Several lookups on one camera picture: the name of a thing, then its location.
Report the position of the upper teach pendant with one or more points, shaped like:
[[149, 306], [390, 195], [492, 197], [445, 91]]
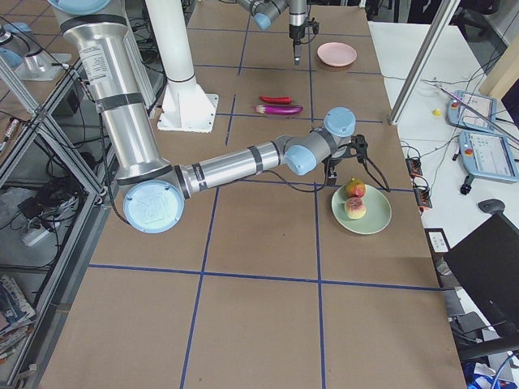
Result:
[[472, 111]]

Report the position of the white pedestal column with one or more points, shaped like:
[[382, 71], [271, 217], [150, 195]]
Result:
[[186, 106]]

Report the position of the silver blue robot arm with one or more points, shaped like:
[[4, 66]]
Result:
[[264, 13], [155, 191]]

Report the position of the black computer mouse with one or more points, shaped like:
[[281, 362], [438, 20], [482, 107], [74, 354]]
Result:
[[491, 206]]

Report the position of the red chili pepper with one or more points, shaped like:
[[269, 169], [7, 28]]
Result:
[[276, 100]]

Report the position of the teach pendant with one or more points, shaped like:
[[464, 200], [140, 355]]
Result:
[[472, 111], [487, 156]]

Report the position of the stack of magazines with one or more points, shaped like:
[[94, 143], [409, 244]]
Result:
[[17, 316]]

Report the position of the black monitor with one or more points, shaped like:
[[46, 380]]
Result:
[[485, 263]]

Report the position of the orange circuit board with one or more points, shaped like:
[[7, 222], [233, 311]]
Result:
[[421, 188]]

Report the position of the lower teach pendant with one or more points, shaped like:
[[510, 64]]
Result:
[[487, 156]]

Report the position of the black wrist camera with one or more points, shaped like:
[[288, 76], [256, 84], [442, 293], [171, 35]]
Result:
[[313, 25], [359, 144]]

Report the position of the white label card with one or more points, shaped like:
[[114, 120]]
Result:
[[439, 243]]

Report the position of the purple eggplant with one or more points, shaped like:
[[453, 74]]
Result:
[[283, 110]]

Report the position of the red yellow apple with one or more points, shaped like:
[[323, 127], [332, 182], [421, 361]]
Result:
[[355, 188]]

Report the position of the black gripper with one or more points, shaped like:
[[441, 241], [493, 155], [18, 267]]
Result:
[[297, 34], [333, 163]]

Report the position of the pink yellow peach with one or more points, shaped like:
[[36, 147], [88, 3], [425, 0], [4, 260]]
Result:
[[355, 208]]

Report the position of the light green plate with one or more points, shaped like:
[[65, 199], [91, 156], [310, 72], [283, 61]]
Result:
[[376, 218]]

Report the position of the pink plate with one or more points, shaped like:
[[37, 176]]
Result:
[[336, 54]]

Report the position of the aluminium frame post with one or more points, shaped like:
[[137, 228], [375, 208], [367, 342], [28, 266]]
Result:
[[442, 19]]

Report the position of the white power strip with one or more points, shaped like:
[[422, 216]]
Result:
[[34, 235]]

